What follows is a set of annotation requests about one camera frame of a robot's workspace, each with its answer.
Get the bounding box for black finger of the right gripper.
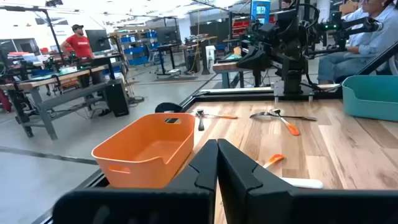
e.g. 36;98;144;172
253;48;271;72
235;45;254;71

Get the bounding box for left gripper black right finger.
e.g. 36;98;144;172
217;138;398;224

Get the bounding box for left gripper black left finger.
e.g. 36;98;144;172
52;139;219;224

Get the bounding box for white-handled fork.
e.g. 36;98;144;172
279;177;325;190

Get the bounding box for all-metal silver fork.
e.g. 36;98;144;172
249;111;318;122
196;109;206;132

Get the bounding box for silver red-handled forks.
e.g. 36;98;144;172
269;108;301;136

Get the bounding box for small wooden-top workbench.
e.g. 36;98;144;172
212;61;246;90

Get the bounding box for red storage bins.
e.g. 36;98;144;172
231;19;251;37

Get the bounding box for blue display screen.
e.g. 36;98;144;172
250;0;272;25

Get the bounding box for orange plastic bin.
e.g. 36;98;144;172
91;112;196;189

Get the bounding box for black computer monitor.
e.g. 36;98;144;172
85;29;112;53
155;26;178;45

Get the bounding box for person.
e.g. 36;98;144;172
60;24;95;60
317;0;398;85

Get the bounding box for shelf with blue bins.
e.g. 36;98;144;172
119;29;159;67

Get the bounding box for black computer tower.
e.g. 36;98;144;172
104;79;130;118

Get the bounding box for teal plastic bin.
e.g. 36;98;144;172
341;75;398;123

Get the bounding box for wooden-top grey workbench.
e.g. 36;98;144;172
0;57;125;141

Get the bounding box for black background rig frame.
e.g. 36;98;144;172
0;4;65;63

